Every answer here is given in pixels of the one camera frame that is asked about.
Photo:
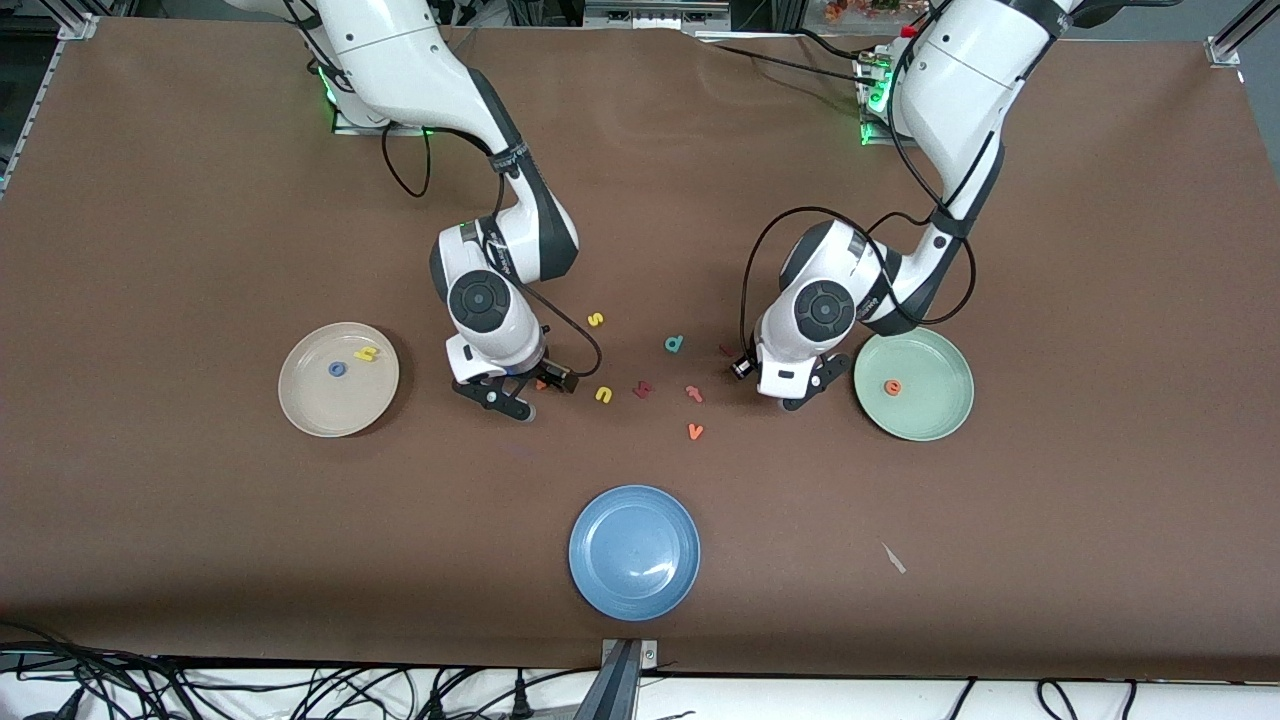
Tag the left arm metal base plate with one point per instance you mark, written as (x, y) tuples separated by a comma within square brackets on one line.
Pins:
[(866, 130)]

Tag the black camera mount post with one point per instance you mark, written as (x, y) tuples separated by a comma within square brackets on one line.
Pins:
[(612, 695)]

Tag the green round plate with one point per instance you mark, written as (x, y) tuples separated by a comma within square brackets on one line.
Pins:
[(925, 410)]

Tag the blue round plate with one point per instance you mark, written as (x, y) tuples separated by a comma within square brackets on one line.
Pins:
[(634, 553)]

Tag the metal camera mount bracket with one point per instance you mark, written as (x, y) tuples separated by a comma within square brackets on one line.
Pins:
[(648, 655)]

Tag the yellow foam letter h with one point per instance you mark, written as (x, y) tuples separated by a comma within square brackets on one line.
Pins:
[(367, 354)]

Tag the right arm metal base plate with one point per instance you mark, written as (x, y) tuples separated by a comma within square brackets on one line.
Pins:
[(360, 128)]

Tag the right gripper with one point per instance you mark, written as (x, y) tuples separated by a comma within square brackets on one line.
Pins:
[(553, 377)]

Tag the dark red letter k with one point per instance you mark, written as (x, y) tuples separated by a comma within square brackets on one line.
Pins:
[(643, 390)]

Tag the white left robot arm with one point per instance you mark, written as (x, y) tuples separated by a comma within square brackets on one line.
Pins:
[(960, 80)]

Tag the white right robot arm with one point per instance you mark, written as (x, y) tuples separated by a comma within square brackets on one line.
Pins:
[(400, 60)]

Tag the orange artificial flowers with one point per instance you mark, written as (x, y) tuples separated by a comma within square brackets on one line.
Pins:
[(850, 10)]

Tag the small white paper scrap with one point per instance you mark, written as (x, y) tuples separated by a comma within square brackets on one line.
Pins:
[(893, 558)]

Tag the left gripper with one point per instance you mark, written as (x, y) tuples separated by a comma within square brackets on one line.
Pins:
[(744, 367)]

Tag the beige round plate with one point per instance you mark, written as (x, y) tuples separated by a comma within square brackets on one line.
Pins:
[(320, 400)]

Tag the grey metal equipment box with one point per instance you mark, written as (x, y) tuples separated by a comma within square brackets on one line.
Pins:
[(650, 15)]

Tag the aluminium frame profile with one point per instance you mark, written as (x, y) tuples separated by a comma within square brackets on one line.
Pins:
[(78, 28), (1222, 50)]

